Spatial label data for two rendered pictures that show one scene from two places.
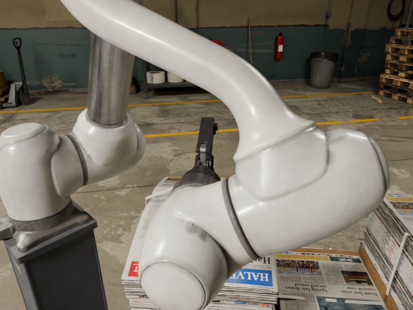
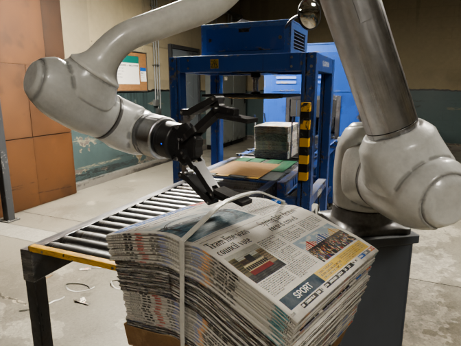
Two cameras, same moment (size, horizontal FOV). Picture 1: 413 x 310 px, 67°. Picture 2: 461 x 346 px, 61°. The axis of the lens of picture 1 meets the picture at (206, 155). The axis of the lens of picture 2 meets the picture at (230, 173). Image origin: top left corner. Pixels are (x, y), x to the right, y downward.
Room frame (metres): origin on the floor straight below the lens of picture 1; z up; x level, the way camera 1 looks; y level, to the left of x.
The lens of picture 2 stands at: (0.99, -0.56, 1.36)
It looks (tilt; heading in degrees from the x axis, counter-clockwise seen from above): 12 degrees down; 125
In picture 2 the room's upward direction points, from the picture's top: straight up
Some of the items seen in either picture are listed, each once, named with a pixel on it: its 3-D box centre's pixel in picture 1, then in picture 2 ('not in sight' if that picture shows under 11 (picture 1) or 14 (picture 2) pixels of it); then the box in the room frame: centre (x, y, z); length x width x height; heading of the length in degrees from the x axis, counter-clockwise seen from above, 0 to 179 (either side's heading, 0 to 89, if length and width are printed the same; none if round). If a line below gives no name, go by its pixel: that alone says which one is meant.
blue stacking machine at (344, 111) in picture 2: not in sight; (326, 112); (-0.95, 4.44, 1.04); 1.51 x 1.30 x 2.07; 102
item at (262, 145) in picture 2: not in sight; (277, 139); (-0.55, 2.33, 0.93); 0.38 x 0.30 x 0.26; 102
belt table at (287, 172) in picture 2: not in sight; (254, 174); (-0.44, 1.77, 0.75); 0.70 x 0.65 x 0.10; 102
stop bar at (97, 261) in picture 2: not in sight; (78, 257); (-0.10, 0.12, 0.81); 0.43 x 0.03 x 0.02; 12
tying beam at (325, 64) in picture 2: not in sight; (255, 66); (-0.44, 1.77, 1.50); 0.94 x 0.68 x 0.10; 12
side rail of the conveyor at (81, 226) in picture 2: not in sight; (140, 211); (-0.47, 0.72, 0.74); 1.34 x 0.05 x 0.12; 102
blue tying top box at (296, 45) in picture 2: not in sight; (256, 42); (-0.44, 1.77, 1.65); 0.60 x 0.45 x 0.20; 12
